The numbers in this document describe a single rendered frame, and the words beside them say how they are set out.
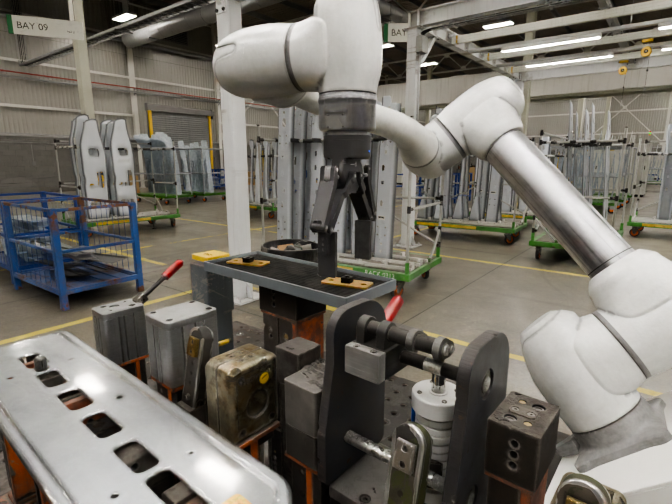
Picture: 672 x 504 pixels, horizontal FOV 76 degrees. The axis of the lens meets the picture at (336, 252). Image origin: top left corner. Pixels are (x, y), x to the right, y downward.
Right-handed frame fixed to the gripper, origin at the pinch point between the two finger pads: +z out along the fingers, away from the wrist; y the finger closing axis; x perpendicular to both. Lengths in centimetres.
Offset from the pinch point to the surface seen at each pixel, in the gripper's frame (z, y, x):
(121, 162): -13, -504, -717
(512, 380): 120, -211, 17
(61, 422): 20.1, 31.9, -29.5
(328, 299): 4.3, 8.1, 0.8
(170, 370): 17.3, 17.5, -23.5
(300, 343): 10.3, 12.4, -1.7
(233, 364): 12.1, 19.3, -8.6
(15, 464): 41, 26, -58
